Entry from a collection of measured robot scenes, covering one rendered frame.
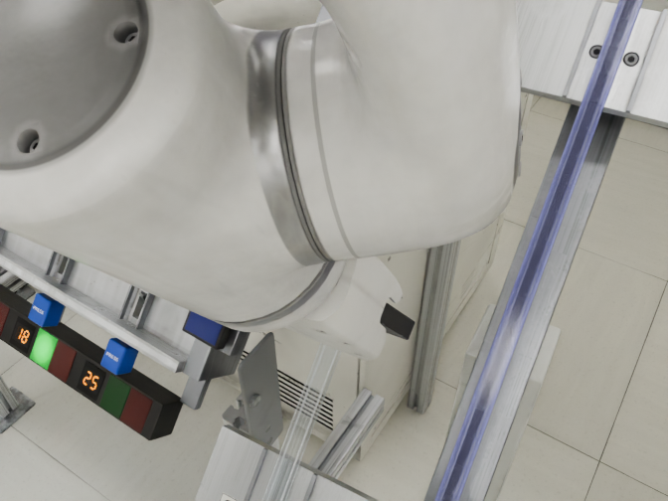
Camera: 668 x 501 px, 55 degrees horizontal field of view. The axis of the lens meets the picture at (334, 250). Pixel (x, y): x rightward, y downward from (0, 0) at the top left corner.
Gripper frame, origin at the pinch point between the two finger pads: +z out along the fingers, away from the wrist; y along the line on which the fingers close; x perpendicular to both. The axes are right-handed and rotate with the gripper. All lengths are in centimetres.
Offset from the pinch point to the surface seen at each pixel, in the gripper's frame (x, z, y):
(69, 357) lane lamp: -13.6, 16.0, -30.7
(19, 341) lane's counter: -14.7, 16.8, -38.1
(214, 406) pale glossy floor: -21, 89, -46
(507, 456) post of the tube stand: -4.7, 16.7, 13.5
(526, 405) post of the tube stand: -0.5, 10.0, 13.5
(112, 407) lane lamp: -16.0, 16.1, -23.4
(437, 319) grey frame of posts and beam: 12, 73, -5
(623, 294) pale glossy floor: 43, 130, 27
